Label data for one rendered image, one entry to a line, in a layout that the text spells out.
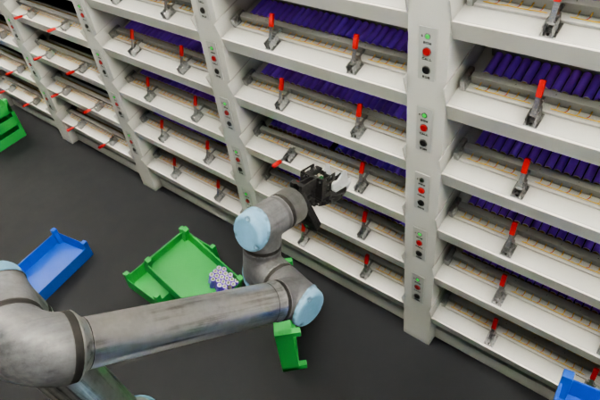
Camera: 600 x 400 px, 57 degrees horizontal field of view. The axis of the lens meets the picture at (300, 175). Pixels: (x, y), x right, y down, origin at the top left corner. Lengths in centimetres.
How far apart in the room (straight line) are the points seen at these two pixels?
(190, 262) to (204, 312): 107
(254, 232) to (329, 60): 48
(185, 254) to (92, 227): 57
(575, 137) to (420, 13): 38
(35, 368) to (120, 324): 14
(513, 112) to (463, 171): 22
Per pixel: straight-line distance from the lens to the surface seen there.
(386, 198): 156
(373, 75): 134
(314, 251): 196
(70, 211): 271
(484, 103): 124
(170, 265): 213
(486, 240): 147
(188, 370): 196
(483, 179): 134
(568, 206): 131
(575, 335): 158
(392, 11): 121
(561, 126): 120
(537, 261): 145
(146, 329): 101
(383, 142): 144
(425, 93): 125
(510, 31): 111
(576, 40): 109
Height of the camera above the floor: 161
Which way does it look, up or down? 40 degrees down
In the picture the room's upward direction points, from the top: 8 degrees counter-clockwise
